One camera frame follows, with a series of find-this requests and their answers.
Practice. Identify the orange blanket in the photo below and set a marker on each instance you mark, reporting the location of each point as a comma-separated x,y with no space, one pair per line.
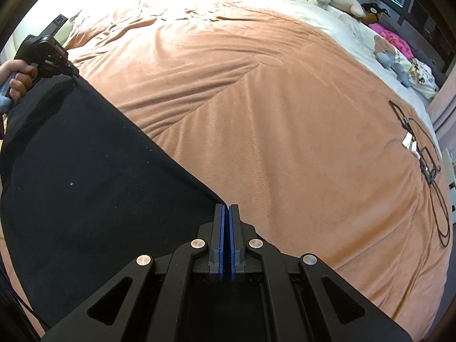
267,131

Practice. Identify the person's left hand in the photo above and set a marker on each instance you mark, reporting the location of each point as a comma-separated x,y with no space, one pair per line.
17,67

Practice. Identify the cream bed sheet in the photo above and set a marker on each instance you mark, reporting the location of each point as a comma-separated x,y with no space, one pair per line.
342,32

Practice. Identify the black pants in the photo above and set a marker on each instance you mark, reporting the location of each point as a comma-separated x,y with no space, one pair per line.
89,185

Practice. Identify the white plush toy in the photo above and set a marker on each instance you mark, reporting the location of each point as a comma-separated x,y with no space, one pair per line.
342,3

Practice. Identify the black plush toy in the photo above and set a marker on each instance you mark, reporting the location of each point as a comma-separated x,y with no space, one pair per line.
374,10

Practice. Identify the pink plush cloth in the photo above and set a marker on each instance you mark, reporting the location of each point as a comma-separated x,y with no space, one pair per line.
392,39

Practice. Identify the dark window frame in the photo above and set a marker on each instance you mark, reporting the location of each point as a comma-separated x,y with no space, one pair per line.
424,25

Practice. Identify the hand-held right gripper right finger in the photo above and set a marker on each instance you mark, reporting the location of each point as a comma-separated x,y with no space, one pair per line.
233,235

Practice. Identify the grey-blue plush toy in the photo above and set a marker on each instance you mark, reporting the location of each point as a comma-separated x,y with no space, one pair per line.
386,60

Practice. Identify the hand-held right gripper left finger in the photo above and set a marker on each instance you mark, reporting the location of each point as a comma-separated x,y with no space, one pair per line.
222,235

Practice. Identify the white printed pillow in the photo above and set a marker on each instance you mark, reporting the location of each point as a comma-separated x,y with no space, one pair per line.
424,78

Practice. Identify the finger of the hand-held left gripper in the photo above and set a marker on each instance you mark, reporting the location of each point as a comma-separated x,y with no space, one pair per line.
62,68

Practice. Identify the white nightstand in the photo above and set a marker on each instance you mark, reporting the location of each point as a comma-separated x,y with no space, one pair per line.
453,203

